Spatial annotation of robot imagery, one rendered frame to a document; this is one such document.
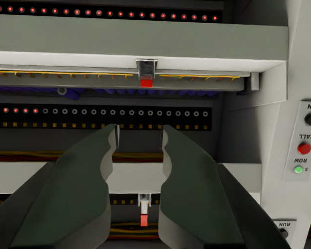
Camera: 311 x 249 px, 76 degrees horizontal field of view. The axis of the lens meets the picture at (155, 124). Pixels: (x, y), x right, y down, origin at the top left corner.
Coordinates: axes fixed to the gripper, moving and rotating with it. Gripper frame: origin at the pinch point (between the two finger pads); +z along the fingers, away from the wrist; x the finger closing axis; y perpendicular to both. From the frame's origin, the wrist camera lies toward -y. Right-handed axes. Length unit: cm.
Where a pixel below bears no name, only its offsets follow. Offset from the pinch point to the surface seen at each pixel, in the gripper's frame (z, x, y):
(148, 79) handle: 8.4, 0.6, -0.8
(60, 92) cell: 21.5, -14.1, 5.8
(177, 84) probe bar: 19.3, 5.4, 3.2
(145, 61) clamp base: 14.9, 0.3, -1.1
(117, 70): 18.3, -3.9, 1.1
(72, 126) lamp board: 26.5, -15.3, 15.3
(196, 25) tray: 16.3, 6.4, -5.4
